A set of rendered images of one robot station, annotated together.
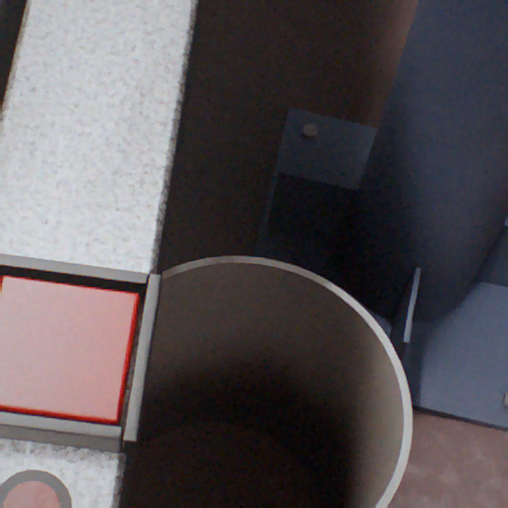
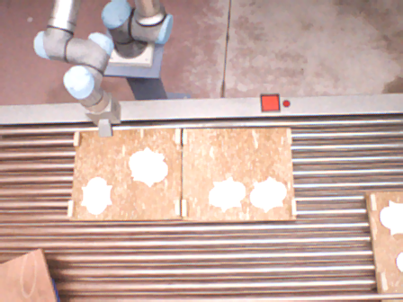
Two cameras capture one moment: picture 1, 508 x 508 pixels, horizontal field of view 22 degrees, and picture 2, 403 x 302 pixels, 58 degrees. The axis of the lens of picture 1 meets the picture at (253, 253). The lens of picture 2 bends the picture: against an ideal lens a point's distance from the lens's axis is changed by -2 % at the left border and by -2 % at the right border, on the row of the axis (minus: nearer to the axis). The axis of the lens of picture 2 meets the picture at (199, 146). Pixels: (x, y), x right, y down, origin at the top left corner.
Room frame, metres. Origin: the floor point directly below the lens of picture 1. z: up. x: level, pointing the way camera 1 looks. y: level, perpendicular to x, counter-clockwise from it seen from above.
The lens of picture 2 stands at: (0.41, 0.66, 2.28)
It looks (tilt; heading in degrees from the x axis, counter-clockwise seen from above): 73 degrees down; 280
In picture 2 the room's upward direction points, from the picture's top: 7 degrees counter-clockwise
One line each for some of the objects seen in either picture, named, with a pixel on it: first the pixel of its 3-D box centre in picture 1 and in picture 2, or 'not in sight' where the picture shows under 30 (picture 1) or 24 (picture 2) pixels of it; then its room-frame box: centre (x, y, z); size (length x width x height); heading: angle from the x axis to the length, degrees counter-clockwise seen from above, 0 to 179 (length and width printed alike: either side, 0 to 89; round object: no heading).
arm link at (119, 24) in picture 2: not in sight; (120, 20); (0.80, -0.19, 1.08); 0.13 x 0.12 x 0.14; 167
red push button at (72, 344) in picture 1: (59, 352); (270, 103); (0.21, 0.07, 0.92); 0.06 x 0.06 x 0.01; 4
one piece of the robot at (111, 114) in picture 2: not in sight; (101, 115); (0.77, 0.26, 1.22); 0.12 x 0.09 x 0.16; 95
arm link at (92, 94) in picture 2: not in sight; (84, 85); (0.78, 0.23, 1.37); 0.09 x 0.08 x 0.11; 77
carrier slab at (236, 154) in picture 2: not in sight; (237, 173); (0.33, 0.36, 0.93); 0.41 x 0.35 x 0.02; 3
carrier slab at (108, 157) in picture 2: not in sight; (127, 173); (0.75, 0.38, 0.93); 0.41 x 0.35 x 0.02; 4
